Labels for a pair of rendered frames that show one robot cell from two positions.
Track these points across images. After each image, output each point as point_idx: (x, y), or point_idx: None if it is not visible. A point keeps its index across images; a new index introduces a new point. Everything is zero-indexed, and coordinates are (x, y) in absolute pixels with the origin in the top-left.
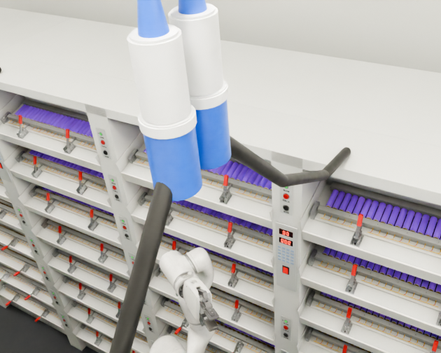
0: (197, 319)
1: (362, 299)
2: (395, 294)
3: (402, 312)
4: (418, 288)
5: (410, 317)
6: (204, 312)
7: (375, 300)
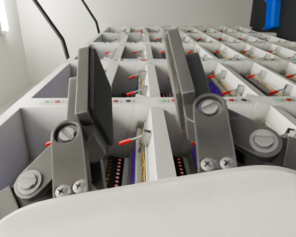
0: (275, 167)
1: (156, 177)
2: (145, 173)
3: (152, 152)
4: (135, 170)
5: (153, 144)
6: (79, 108)
7: (153, 173)
